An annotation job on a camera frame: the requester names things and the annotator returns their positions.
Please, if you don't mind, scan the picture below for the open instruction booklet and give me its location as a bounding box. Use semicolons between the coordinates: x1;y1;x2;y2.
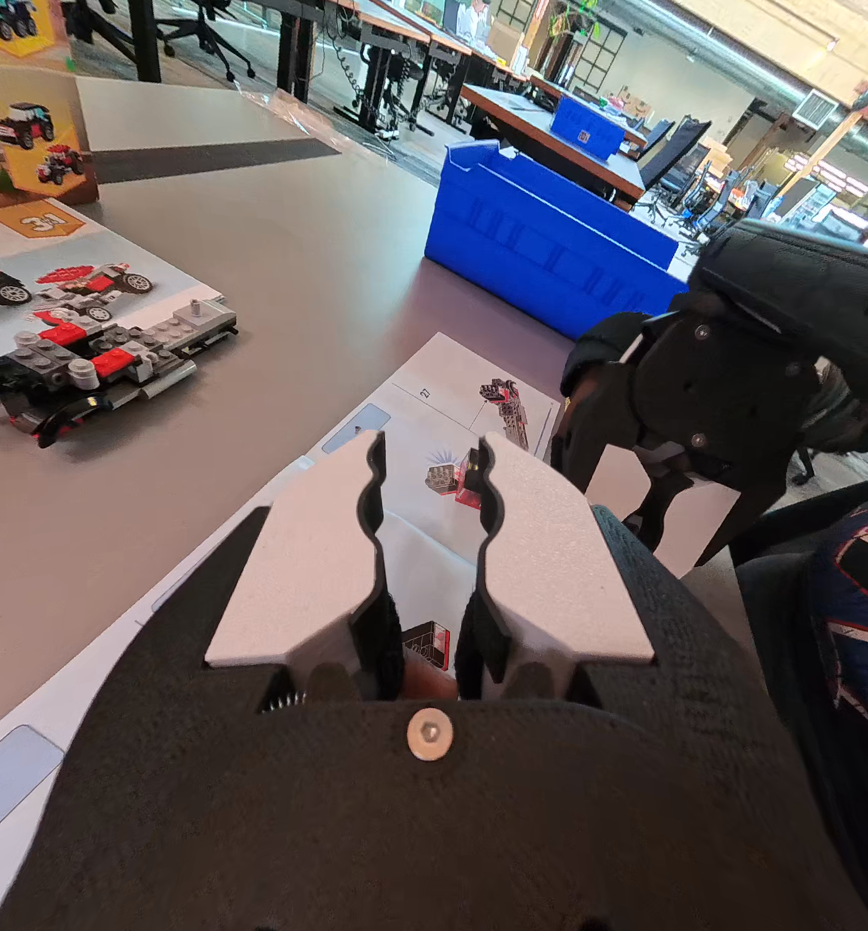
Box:
0;331;562;931

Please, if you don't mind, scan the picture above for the black office chair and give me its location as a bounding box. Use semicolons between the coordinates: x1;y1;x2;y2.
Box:
156;0;257;82
636;116;713;212

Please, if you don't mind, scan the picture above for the person's left hand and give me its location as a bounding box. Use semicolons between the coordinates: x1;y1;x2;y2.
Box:
403;655;458;701

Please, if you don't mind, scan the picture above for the silver ventilation duct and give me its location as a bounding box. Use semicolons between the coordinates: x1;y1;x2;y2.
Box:
601;0;868;172

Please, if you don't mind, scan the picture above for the closed instruction booklet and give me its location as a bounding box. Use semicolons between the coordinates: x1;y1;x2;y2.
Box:
0;200;225;437

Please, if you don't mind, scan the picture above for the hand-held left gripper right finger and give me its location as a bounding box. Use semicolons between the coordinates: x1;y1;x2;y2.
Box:
454;433;657;701

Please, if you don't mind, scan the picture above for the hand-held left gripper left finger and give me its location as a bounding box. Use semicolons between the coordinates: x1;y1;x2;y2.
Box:
205;429;406;703

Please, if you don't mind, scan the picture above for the long wooden desk row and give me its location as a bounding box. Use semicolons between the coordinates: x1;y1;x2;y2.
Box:
245;0;544;139

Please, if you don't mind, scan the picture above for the blue labelled storage bin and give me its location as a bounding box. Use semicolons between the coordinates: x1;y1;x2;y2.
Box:
550;95;627;162

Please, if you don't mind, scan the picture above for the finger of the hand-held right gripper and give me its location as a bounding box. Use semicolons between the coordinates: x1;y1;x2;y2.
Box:
585;444;652;523
654;474;742;578

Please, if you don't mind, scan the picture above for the grey red toy truck model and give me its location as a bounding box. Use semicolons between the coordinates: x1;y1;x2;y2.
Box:
0;298;239;448

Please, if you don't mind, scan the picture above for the wooden background desk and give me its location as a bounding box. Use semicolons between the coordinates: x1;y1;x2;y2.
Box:
462;82;649;212

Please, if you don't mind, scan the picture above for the person's dark blue patterned shirt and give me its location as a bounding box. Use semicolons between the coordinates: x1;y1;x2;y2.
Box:
805;495;868;728

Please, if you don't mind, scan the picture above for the blue plastic bin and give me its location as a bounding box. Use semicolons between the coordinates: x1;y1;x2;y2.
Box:
424;140;690;341

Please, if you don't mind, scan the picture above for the person's right forearm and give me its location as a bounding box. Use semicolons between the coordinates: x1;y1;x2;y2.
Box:
805;356;868;455

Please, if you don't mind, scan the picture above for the yellow-edged toy set box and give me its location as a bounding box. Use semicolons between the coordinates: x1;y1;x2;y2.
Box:
0;0;100;213

